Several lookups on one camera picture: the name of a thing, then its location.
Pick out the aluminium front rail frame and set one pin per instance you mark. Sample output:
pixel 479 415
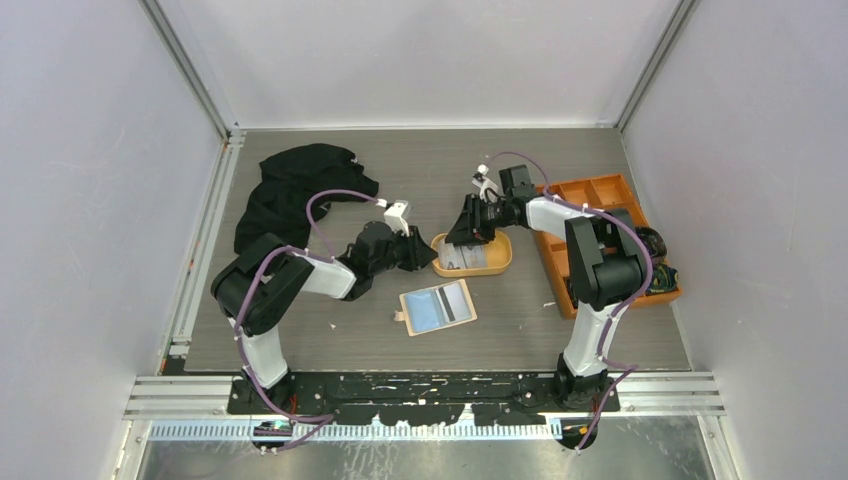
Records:
pixel 184 409

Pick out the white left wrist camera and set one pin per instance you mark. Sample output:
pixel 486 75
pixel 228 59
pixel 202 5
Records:
pixel 396 214

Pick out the orange compartment tray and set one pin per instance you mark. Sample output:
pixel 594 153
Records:
pixel 604 193

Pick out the credit card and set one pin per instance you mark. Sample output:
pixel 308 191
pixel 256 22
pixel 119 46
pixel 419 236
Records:
pixel 455 257

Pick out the black cloth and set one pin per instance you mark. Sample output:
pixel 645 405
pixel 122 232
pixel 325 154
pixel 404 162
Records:
pixel 289 179

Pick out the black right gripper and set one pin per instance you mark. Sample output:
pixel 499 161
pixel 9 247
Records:
pixel 469 229

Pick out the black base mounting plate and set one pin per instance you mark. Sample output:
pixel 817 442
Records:
pixel 432 398

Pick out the green patterned rolled tie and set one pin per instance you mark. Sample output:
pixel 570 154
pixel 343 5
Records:
pixel 664 280

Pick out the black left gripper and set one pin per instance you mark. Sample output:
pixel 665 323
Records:
pixel 419 253

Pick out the yellow oval tray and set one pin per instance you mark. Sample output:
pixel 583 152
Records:
pixel 499 254

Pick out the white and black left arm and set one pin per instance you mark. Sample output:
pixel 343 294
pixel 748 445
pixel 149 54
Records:
pixel 257 288

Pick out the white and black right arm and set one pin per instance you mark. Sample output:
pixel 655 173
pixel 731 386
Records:
pixel 609 266

